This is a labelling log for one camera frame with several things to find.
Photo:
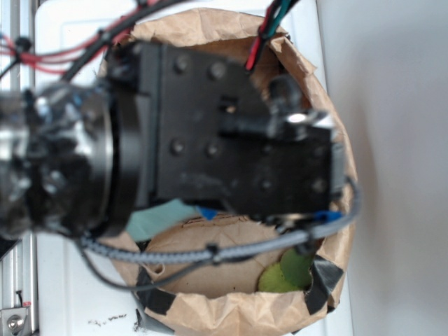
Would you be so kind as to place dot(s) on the green fuzzy toy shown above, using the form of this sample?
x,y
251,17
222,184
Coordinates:
x,y
291,273

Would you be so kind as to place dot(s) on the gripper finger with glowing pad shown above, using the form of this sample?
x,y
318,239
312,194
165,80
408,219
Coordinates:
x,y
338,179

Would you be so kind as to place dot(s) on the teal cloth piece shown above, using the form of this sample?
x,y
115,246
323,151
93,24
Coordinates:
x,y
143,225

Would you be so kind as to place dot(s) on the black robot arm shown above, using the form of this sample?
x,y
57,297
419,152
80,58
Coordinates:
x,y
68,162

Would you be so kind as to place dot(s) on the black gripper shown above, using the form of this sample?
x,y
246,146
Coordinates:
x,y
209,138

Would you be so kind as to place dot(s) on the aluminium frame rail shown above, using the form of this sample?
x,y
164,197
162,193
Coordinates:
x,y
18,266

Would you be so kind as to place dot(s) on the brown paper bag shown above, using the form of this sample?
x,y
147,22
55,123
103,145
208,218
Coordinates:
x,y
224,300

